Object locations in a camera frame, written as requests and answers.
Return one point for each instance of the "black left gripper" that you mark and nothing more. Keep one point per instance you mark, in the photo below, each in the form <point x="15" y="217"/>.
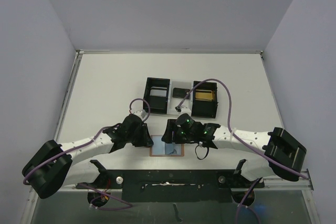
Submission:
<point x="146" y="140"/>

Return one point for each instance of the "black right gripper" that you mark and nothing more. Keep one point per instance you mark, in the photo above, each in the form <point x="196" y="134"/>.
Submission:
<point x="170" y="131"/>

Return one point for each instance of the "tan leather card holder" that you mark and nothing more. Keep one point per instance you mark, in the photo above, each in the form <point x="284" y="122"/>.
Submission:
<point x="162" y="149"/>

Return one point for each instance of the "black bin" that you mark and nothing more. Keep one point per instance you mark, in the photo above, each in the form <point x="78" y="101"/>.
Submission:
<point x="156" y="105"/>
<point x="204" y="109"/>

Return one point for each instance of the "white bin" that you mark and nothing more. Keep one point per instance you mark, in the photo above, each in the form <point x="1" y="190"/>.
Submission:
<point x="174" y="101"/>

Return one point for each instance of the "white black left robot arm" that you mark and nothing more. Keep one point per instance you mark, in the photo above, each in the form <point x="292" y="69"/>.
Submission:
<point x="47" y="170"/>

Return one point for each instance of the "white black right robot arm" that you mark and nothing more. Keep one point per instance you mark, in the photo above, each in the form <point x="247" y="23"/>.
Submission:
<point x="282" y="155"/>

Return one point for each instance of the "black card in bin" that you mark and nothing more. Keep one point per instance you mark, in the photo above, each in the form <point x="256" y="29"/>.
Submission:
<point x="180" y="93"/>

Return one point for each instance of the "silver card in bin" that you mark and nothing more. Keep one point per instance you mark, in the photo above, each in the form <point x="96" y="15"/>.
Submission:
<point x="158" y="92"/>

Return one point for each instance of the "gold card in bin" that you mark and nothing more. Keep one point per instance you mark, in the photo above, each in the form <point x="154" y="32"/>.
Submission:
<point x="204" y="95"/>

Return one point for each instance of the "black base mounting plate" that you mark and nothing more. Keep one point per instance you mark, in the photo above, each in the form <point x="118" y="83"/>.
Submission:
<point x="172" y="185"/>

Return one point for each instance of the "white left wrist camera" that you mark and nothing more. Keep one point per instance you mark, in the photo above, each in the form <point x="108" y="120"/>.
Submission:
<point x="140" y="113"/>

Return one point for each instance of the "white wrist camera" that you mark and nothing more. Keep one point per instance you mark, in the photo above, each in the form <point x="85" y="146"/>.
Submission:
<point x="183" y="110"/>
<point x="140" y="113"/>

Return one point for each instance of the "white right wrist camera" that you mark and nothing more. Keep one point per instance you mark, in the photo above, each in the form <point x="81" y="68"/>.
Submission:
<point x="183" y="110"/>

